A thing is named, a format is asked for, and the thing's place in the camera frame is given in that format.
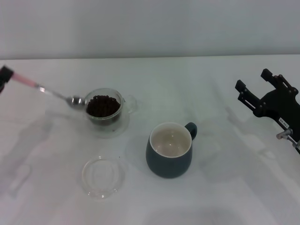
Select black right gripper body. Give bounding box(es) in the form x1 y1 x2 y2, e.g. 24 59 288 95
252 88 300 130

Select pink handled metal spoon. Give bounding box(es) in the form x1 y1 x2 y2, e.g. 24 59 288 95
10 71 86 111

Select dark coffee beans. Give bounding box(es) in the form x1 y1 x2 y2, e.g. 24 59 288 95
86 94 121 118

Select dark green ceramic mug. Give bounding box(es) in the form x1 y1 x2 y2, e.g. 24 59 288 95
145 121 198 180

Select clear glass saucer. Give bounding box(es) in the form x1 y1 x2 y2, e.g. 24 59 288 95
86 112 131 139

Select small clear glass dish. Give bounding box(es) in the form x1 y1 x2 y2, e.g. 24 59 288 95
82 155 126 200

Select clear glass cup with handle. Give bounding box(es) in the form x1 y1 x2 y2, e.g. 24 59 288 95
83 88 138 128

